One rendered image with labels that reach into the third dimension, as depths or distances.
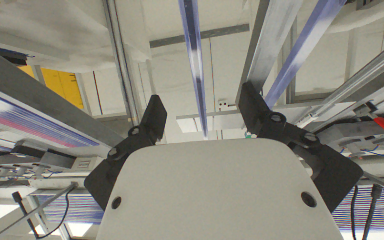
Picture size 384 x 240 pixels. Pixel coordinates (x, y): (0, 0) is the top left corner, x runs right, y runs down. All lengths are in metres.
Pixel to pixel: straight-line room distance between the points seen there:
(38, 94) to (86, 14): 0.34
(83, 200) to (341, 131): 1.18
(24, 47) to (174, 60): 1.59
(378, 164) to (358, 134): 0.34
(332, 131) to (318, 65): 2.11
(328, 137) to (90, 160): 1.02
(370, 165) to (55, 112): 1.14
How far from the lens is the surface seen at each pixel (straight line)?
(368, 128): 0.64
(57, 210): 1.17
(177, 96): 2.01
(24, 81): 0.44
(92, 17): 0.67
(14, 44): 0.88
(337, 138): 0.59
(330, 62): 2.76
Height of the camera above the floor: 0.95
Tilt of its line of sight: 11 degrees up
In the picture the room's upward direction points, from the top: 173 degrees clockwise
